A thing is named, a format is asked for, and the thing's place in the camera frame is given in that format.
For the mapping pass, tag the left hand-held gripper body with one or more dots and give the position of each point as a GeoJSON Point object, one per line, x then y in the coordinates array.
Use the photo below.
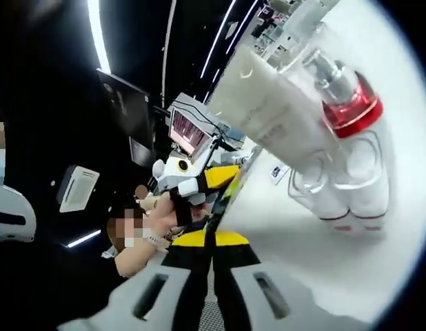
{"type": "Point", "coordinates": [171, 172]}

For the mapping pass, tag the person's left hand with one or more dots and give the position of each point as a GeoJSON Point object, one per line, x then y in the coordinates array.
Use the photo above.
{"type": "Point", "coordinates": [161, 213]}

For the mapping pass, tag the large red-collared skincare bottle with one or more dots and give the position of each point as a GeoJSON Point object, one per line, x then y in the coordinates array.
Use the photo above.
{"type": "Point", "coordinates": [354, 110]}

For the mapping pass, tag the small white skincare bottle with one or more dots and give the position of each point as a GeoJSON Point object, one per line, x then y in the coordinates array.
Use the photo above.
{"type": "Point", "coordinates": [364, 186]}
{"type": "Point", "coordinates": [323, 193]}

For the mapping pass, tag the white skincare tube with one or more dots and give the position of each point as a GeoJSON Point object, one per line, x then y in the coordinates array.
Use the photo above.
{"type": "Point", "coordinates": [268, 103]}

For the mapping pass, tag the ceiling air vent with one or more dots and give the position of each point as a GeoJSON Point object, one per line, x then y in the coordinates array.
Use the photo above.
{"type": "Point", "coordinates": [78, 188]}

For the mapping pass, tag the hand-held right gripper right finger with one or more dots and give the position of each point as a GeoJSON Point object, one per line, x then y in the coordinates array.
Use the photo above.
{"type": "Point", "coordinates": [237, 258]}

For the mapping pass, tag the wide ceiling light panel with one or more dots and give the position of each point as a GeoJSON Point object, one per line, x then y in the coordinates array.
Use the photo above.
{"type": "Point", "coordinates": [97, 31]}

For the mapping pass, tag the computer monitor on stand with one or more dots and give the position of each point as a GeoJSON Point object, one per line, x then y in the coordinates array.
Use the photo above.
{"type": "Point", "coordinates": [190, 131]}

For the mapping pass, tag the white worn device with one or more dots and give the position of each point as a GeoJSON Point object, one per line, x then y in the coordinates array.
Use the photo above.
{"type": "Point", "coordinates": [13, 213]}

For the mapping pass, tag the clear packet with blue square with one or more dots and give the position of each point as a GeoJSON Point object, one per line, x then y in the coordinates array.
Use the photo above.
{"type": "Point", "coordinates": [276, 174]}

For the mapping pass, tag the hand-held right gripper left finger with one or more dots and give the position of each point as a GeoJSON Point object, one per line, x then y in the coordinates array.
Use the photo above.
{"type": "Point", "coordinates": [185, 262]}

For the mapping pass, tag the dark monitor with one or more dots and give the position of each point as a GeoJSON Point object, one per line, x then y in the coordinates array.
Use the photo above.
{"type": "Point", "coordinates": [123, 103]}

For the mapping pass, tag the white wristwatch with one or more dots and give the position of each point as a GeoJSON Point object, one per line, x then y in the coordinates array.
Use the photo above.
{"type": "Point", "coordinates": [154, 238]}

